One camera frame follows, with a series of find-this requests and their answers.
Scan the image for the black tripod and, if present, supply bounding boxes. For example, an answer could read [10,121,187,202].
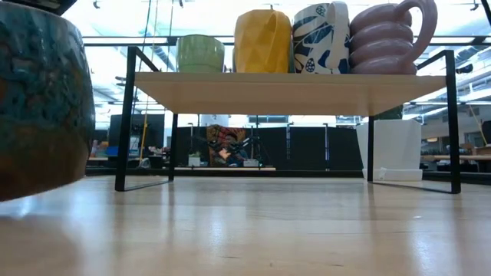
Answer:
[245,122,269,168]

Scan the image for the wooden room table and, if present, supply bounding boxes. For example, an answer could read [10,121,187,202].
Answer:
[421,153,491,173]

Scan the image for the black ceiling beam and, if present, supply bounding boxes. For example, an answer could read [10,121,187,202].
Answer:
[82,35,491,47]

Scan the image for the black monitor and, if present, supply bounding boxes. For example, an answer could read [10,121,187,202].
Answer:
[108,113,166,159]

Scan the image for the dark teal brown glazed mug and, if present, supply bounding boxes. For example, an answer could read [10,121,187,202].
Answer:
[0,0,96,203]

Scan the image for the blue white floral mug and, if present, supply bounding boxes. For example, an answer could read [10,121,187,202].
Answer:
[292,1,352,75]

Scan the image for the person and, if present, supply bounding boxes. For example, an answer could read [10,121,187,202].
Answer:
[206,124,249,169]

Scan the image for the white planter pot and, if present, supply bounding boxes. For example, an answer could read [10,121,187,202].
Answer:
[355,118,423,182]

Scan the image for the black partition panels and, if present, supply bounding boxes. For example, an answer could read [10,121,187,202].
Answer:
[176,125,364,172]

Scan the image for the yellow faceted mug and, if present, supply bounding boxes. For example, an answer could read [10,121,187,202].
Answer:
[232,8,293,74]

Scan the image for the black aluminium rig frame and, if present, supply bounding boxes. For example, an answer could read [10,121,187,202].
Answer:
[86,168,491,185]

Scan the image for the wooden shelf riser black frame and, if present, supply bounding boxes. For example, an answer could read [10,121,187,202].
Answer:
[114,46,462,195]

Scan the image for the lilac ribbed spiral mug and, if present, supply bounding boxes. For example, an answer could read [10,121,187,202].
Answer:
[348,0,439,76]

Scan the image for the yellow hanging cord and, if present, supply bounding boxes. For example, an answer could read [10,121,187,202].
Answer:
[138,0,160,162]

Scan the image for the green mug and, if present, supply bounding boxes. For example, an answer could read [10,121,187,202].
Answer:
[176,34,226,74]

